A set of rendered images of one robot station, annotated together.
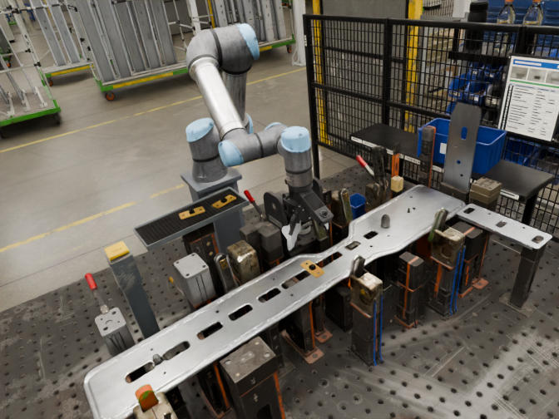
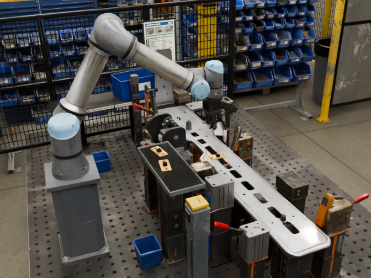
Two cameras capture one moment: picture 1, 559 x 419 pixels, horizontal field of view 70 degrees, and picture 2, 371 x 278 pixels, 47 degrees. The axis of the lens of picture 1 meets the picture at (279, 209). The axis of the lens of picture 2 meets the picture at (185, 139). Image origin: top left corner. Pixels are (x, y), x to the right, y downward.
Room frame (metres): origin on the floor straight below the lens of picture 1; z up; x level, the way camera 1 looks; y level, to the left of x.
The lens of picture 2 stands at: (0.86, 1.68, 2.00)
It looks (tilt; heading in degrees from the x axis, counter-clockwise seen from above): 27 degrees down; 279
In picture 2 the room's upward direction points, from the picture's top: 1 degrees counter-clockwise
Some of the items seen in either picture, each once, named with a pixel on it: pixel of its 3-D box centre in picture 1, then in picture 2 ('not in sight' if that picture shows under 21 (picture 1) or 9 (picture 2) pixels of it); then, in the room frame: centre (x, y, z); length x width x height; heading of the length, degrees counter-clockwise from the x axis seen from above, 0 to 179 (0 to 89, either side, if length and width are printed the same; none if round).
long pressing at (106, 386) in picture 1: (309, 273); (221, 159); (0.96, -0.07, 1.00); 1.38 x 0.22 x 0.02; 122
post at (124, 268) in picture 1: (139, 304); (197, 255); (1.01, 0.51, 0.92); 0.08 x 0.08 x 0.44; 32
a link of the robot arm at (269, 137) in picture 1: (275, 140); (192, 78); (1.09, -0.02, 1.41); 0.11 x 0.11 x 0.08; 20
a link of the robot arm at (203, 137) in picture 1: (203, 137); (64, 133); (1.56, 0.27, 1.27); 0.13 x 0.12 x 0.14; 110
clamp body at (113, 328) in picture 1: (130, 361); (252, 267); (0.81, 0.51, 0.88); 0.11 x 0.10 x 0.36; 32
